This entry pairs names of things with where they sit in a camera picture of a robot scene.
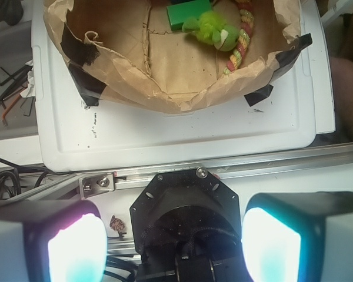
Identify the green rectangular block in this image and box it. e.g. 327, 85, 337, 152
166, 0, 212, 31

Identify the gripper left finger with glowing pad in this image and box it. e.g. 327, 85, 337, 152
0, 200, 108, 281

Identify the black hex key set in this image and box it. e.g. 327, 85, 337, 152
0, 60, 33, 107

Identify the multicolored braided rope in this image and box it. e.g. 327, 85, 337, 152
222, 0, 255, 76

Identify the aluminium extrusion rail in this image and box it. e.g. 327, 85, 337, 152
0, 142, 353, 205

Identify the black cable bundle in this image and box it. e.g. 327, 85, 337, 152
0, 151, 52, 203

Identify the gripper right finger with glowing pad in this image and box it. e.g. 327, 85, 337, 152
242, 191, 353, 281

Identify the orange handled hex key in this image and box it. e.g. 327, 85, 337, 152
1, 85, 26, 126

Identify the brown paper bag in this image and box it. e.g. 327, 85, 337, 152
43, 1, 311, 114

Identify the green plush toy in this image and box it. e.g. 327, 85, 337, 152
182, 11, 239, 52

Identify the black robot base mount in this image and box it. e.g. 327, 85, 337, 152
129, 168, 246, 281

